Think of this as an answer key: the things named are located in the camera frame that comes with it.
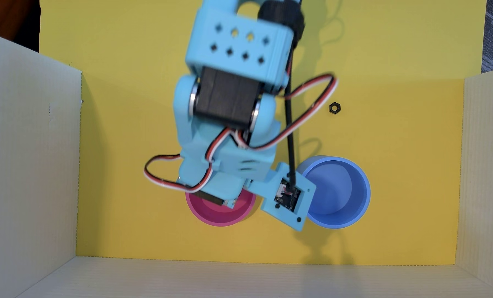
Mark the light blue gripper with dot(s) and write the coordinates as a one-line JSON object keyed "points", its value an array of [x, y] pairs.
{"points": [[212, 199]]}

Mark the light blue robot arm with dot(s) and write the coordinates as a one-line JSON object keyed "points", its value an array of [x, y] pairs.
{"points": [[238, 45]]}

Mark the pink round box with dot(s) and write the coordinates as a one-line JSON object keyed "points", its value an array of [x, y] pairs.
{"points": [[219, 213]]}

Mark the blue round box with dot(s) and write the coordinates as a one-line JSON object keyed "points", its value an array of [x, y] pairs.
{"points": [[337, 192]]}

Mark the white corrugated cardboard box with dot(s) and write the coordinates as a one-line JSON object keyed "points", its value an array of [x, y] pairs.
{"points": [[23, 165]]}

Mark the yellow paper mat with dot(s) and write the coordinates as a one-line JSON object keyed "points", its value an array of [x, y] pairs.
{"points": [[126, 124]]}

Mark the black hex nut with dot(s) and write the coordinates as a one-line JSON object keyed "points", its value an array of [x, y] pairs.
{"points": [[334, 108]]}

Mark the dark brown furniture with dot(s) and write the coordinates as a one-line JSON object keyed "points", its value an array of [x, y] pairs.
{"points": [[10, 16]]}

